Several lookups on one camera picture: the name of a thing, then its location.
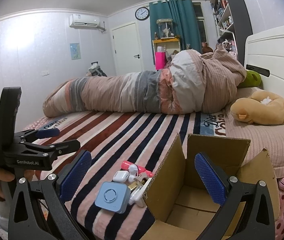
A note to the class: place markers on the white air conditioner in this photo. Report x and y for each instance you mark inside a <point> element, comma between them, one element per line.
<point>86,21</point>

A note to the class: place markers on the small wall poster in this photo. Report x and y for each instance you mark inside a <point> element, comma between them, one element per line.
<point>75,51</point>

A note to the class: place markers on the white small gadget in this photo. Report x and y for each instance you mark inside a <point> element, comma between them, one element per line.
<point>138,185</point>

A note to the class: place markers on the white door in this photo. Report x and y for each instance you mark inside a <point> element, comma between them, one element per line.
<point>127,52</point>

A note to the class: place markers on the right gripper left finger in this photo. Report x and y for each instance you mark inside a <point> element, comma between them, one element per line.
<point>38,208</point>

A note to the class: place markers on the teal curtain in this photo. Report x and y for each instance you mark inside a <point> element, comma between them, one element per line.
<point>184,21</point>

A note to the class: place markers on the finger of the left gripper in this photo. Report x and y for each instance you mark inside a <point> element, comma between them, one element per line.
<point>47,133</point>
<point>67,147</point>

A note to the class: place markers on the bright pink bag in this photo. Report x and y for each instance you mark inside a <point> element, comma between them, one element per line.
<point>160,60</point>

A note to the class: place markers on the rolled striped duvet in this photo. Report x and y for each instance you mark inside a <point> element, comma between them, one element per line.
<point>193,82</point>

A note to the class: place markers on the dark bookshelf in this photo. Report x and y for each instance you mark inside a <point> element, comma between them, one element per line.
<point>232,24</point>

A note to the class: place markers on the striped fleece blanket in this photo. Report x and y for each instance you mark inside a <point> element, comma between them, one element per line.
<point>112,138</point>

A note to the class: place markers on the tan plush toy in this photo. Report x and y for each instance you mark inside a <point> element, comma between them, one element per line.
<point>262,108</point>

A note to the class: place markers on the white earbuds case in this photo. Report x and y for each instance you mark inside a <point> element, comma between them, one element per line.
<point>121,176</point>

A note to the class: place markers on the green plush toy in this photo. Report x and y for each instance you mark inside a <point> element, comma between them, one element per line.
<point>253,79</point>

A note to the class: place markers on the pink quilted pillow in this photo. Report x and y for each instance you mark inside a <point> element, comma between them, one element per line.
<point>260,136</point>

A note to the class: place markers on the brown cardboard box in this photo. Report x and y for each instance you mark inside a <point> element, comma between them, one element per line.
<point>179,201</point>

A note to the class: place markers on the pink tube toy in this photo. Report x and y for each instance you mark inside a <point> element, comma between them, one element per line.
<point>135,169</point>

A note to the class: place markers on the round wall clock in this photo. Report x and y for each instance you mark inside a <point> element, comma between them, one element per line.
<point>142,13</point>

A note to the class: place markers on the blue square speaker device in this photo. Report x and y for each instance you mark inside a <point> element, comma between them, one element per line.
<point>113,197</point>

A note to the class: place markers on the glass display case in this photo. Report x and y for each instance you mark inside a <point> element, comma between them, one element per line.
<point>165,28</point>

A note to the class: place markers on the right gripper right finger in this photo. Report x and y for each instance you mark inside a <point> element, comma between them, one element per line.
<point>257,218</point>

